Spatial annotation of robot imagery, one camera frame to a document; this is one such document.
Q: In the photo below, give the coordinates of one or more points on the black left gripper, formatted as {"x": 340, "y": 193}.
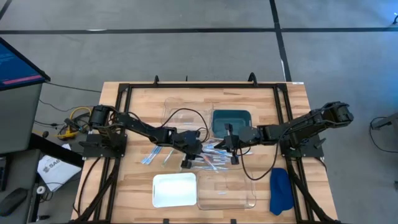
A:
{"x": 182, "y": 140}

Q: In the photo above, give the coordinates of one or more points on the white tape roll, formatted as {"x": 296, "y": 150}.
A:
{"x": 41, "y": 189}

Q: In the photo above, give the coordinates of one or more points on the clear plastic bin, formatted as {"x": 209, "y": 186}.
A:
{"x": 217, "y": 202}
{"x": 174, "y": 105}

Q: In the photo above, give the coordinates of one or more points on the monitor with blue screen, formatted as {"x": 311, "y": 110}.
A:
{"x": 15, "y": 65}

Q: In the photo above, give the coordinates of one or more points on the small blue label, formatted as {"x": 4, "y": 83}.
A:
{"x": 222, "y": 193}

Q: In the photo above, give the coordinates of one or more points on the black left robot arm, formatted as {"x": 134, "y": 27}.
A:
{"x": 136, "y": 124}

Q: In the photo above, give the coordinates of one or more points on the blue cloth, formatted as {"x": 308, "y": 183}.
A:
{"x": 281, "y": 193}

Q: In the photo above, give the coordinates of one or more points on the teal plastic bin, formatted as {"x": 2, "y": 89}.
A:
{"x": 239, "y": 118}

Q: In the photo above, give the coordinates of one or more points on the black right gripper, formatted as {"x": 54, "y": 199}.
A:
{"x": 250, "y": 136}

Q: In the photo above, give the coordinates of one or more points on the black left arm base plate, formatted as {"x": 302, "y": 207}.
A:
{"x": 93, "y": 149}

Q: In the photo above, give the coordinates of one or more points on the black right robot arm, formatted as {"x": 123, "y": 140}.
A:
{"x": 311, "y": 121}

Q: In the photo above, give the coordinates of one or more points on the black aluminium rig frame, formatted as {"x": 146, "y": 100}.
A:
{"x": 202, "y": 85}

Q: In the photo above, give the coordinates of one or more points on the grey stand leg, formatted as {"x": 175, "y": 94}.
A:
{"x": 387, "y": 121}

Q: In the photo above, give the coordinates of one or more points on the black computer mouse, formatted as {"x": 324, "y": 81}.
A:
{"x": 12, "y": 202}

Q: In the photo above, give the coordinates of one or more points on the white plastic bin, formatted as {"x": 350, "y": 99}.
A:
{"x": 174, "y": 189}

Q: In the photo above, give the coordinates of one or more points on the green wrapped toothbrush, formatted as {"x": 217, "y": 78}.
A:
{"x": 168, "y": 157}

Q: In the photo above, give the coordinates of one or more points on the black table clamp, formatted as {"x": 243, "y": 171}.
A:
{"x": 252, "y": 79}
{"x": 156, "y": 80}

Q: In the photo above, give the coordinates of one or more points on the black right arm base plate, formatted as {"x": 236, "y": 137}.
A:
{"x": 306, "y": 151}

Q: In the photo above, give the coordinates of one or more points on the white printed paper bag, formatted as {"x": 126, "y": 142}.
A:
{"x": 57, "y": 172}

